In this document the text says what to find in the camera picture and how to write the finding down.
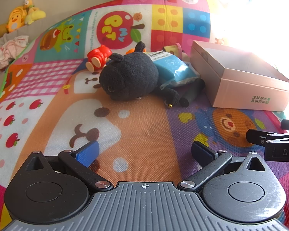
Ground blue packet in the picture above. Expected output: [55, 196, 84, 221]
[148, 50, 200, 89]

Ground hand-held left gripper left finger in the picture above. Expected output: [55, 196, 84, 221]
[24, 140, 114, 192]

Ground black cylinder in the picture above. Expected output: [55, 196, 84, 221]
[179, 79, 206, 107]

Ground colourful cartoon play mat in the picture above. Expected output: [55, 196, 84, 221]
[0, 0, 289, 231]

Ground yellow dog plush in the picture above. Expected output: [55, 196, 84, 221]
[23, 0, 47, 25]

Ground pink and white clothes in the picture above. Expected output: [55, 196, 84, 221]
[0, 35, 29, 74]

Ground yellow and pink toy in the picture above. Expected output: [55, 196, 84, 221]
[162, 44, 184, 59]

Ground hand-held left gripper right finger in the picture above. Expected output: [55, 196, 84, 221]
[178, 141, 268, 193]

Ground red toy figure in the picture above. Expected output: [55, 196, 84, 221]
[85, 44, 113, 73]

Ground pink cardboard box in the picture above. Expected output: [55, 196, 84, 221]
[190, 40, 289, 112]

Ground black plush toy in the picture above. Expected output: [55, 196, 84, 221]
[99, 41, 181, 108]

